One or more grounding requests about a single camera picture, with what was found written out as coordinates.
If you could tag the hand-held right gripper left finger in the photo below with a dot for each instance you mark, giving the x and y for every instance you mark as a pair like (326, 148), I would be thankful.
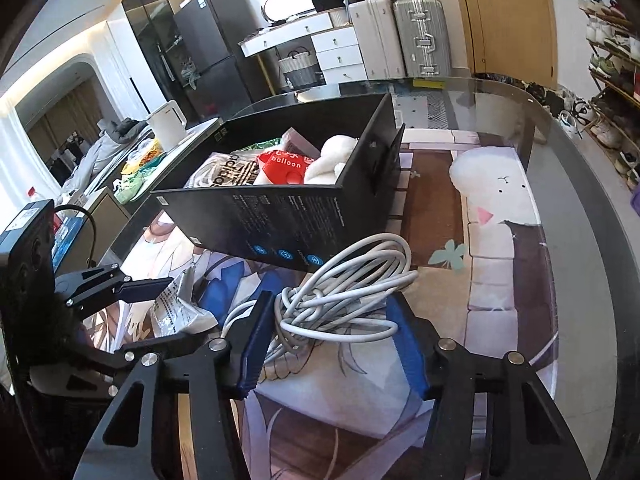
(255, 345)

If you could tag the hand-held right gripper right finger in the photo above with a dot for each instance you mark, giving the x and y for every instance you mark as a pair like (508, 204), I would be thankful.
(410, 347)

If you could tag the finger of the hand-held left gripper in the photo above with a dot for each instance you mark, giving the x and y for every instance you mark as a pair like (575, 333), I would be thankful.
(145, 287)
(165, 346)

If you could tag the white printed plastic packet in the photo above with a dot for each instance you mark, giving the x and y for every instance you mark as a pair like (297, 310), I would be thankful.
(175, 310)

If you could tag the bagged white logo socks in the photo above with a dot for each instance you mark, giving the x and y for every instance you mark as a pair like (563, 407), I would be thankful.
(225, 172)

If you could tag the black cardboard box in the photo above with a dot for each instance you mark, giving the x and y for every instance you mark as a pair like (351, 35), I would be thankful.
(300, 210)

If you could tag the green packet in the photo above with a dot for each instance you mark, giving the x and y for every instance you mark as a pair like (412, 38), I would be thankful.
(250, 148)

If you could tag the red packet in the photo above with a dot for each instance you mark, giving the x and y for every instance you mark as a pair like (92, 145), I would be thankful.
(285, 165)

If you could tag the cream white plush toy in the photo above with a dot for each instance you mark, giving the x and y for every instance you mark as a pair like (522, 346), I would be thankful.
(332, 152)

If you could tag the pink soft block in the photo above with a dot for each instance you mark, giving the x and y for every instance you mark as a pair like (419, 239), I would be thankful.
(295, 140)

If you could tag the blue box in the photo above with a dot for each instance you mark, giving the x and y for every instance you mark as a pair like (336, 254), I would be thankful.
(65, 245)

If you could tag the printed table mat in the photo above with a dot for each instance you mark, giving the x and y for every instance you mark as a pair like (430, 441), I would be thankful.
(500, 285)

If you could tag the green yellow cloth pile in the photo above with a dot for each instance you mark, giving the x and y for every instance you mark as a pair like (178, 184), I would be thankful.
(137, 175)

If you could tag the grey jacket pile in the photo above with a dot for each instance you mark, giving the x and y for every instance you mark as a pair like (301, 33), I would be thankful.
(110, 145)

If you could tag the white kettle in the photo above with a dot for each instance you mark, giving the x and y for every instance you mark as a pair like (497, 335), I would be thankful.
(167, 125)

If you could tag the white dotted rug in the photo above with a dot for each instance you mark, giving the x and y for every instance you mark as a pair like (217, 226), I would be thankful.
(420, 110)

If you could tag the dark grey fridge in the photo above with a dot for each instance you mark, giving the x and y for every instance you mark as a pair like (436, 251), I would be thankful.
(215, 60)

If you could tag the black glass cabinet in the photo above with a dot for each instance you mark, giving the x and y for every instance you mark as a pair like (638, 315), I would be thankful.
(150, 35)

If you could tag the woven basket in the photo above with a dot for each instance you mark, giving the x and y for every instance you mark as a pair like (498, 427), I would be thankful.
(299, 69)

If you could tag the scattered sneakers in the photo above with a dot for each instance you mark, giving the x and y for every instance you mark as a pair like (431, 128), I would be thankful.
(560, 102)

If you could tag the white dresser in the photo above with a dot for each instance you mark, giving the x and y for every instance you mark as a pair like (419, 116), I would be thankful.
(340, 50)

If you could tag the white suitcase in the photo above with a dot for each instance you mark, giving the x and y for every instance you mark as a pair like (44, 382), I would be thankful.
(375, 40)

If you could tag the silver suitcase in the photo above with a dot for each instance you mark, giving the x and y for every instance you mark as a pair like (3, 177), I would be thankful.
(420, 37)

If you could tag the oval mirror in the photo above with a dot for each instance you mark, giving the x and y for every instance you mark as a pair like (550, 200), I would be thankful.
(290, 2)

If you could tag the metal shoe rack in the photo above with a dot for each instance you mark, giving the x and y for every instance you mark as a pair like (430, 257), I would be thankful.
(607, 87)

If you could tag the white ribbed container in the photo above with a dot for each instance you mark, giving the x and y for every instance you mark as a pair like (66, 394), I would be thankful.
(339, 16)

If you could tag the wooden door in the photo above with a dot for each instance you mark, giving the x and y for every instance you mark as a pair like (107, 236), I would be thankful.
(505, 20)

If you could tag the group of assorted shoes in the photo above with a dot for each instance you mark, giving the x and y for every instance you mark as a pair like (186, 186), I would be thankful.
(607, 35)

